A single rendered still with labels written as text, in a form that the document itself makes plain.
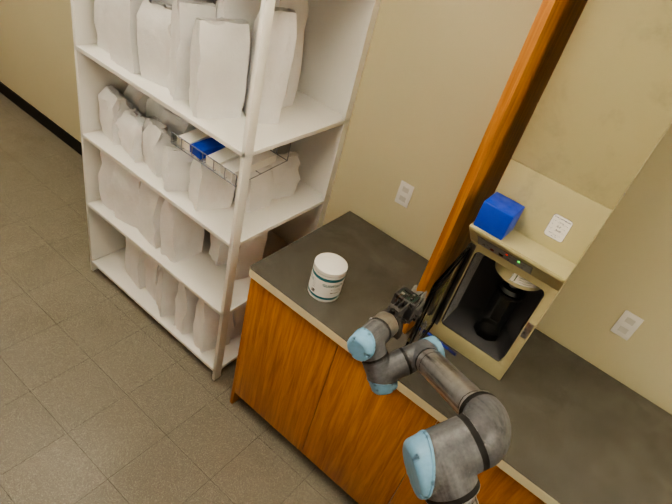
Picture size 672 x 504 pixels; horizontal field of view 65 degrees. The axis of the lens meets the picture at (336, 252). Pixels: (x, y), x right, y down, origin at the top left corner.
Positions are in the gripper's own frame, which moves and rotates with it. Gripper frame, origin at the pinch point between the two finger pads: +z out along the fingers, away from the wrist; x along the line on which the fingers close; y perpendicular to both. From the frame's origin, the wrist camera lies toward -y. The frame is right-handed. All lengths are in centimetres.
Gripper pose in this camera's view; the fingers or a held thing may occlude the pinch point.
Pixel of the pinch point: (420, 296)
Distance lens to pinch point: 165.3
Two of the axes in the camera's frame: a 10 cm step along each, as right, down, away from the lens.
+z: 6.0, -3.8, 7.0
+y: 2.2, -7.7, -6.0
